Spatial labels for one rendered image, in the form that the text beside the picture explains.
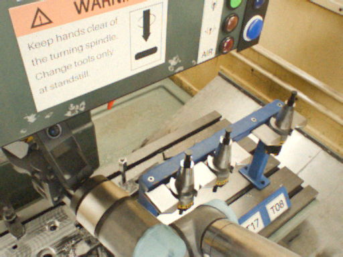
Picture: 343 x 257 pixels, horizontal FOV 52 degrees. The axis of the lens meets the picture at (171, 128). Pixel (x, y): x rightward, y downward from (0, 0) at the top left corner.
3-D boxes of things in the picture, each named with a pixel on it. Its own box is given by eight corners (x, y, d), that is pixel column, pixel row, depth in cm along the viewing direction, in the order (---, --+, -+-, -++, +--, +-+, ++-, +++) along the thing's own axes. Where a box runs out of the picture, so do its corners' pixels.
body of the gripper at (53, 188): (29, 186, 59) (77, 232, 55) (18, 154, 53) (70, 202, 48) (67, 160, 64) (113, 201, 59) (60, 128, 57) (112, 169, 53)
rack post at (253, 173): (270, 183, 118) (297, 118, 98) (259, 191, 116) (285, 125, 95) (248, 164, 124) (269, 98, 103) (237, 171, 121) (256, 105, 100)
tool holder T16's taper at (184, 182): (184, 172, 78) (187, 152, 73) (199, 185, 76) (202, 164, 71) (169, 183, 76) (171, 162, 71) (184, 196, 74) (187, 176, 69)
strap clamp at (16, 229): (34, 250, 97) (21, 221, 87) (22, 257, 96) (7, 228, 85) (15, 216, 104) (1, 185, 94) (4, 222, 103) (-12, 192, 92)
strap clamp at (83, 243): (126, 247, 99) (124, 218, 89) (83, 276, 93) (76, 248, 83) (119, 238, 101) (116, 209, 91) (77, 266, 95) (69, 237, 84)
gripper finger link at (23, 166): (-5, 160, 55) (41, 184, 53) (-8, 153, 54) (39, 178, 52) (18, 140, 58) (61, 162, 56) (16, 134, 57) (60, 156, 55)
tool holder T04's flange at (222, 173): (218, 154, 86) (220, 146, 84) (238, 168, 83) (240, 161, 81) (201, 167, 83) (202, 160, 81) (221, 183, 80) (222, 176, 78)
